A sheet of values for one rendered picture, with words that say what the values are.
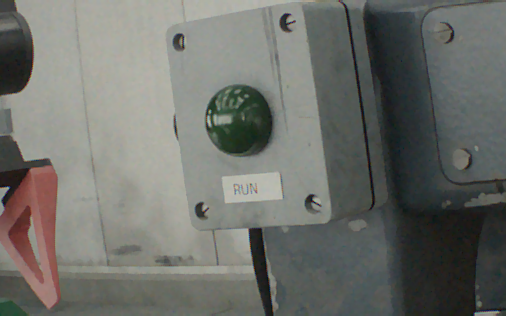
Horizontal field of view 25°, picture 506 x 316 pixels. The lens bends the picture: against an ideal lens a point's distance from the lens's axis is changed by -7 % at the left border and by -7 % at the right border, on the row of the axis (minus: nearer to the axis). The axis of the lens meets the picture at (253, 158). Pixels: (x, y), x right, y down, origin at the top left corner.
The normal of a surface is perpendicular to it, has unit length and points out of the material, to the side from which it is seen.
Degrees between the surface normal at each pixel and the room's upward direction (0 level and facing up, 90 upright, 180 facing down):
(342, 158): 90
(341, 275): 90
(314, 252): 90
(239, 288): 90
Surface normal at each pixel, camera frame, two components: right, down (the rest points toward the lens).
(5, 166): 0.54, -0.55
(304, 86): -0.61, 0.12
